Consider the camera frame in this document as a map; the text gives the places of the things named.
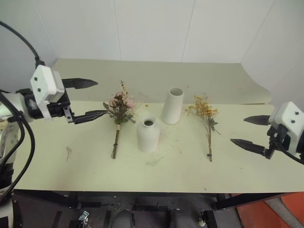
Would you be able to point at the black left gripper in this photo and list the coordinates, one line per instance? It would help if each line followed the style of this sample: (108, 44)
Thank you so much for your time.
(58, 109)

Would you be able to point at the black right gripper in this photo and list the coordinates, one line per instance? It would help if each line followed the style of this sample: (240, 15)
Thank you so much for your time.
(280, 136)

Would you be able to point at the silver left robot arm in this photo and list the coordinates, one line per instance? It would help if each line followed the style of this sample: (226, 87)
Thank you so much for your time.
(10, 104)

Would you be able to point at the white bottle-shaped vase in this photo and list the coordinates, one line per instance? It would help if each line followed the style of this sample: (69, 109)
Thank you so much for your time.
(147, 135)

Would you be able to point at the white cylinder vase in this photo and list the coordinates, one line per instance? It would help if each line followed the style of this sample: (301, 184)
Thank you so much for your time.
(173, 105)

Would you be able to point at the pink dried flower bouquet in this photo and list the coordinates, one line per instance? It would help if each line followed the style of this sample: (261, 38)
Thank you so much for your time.
(121, 107)

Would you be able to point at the yellow dried flower bouquet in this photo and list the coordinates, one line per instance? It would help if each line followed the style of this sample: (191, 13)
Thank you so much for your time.
(206, 114)

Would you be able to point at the small dried twig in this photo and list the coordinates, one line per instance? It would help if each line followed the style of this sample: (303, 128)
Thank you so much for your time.
(69, 152)

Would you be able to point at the pale curved backdrop sheet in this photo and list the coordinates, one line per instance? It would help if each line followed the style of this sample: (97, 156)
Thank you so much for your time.
(152, 78)

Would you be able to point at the orange floor mat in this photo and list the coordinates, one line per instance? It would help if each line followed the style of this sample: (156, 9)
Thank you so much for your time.
(273, 211)

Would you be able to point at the thin dried twig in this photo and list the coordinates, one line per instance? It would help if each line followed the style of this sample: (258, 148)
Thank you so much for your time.
(154, 162)

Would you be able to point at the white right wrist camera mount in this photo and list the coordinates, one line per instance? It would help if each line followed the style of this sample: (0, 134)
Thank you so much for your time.
(288, 121)

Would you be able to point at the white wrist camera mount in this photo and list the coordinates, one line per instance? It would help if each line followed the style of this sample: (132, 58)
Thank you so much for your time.
(42, 80)
(288, 121)

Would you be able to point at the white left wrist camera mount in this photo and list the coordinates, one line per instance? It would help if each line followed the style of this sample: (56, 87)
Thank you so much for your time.
(42, 80)

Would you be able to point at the black table frame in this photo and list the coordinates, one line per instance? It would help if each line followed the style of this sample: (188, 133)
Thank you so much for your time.
(147, 200)

